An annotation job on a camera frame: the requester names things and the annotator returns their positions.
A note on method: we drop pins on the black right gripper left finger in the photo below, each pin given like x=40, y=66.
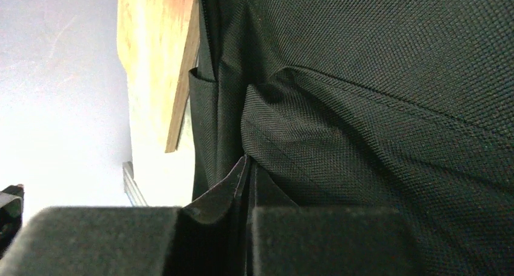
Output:
x=72, y=241

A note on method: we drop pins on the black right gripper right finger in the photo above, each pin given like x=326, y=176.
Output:
x=332, y=241

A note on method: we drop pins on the brown wooden board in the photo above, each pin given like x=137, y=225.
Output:
x=157, y=42

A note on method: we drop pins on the black student backpack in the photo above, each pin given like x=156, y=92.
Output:
x=404, y=105

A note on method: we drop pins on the aluminium table edge rail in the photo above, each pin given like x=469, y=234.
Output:
x=131, y=188

